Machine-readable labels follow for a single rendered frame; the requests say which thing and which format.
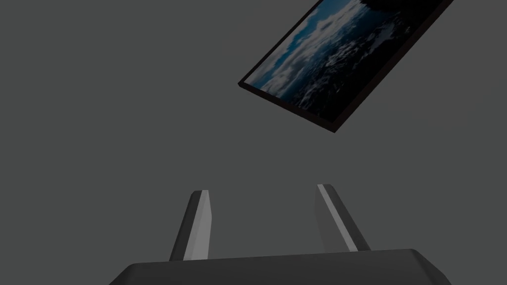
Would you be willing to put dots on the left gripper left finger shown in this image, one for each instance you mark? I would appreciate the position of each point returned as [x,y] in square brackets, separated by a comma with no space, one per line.
[196,229]

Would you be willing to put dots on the framed sky and clouds picture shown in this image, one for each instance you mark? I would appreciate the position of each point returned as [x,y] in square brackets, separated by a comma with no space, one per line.
[336,59]

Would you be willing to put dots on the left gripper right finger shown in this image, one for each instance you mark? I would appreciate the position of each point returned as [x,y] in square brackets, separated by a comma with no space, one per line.
[340,221]

